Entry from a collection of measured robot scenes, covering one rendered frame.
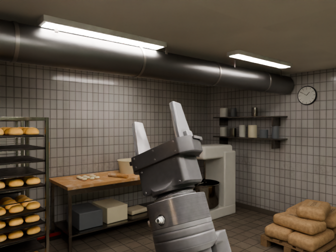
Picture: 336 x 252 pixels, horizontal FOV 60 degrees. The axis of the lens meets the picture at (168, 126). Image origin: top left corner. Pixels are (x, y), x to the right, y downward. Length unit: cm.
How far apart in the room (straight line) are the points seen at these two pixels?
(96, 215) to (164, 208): 414
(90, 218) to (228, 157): 270
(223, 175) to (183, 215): 522
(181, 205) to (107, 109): 484
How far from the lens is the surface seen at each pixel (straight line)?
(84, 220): 447
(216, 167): 569
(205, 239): 41
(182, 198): 40
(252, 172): 607
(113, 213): 465
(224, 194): 567
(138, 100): 555
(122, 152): 537
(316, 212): 443
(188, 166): 41
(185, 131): 43
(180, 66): 341
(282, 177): 573
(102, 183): 429
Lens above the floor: 174
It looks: 1 degrees down
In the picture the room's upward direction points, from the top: straight up
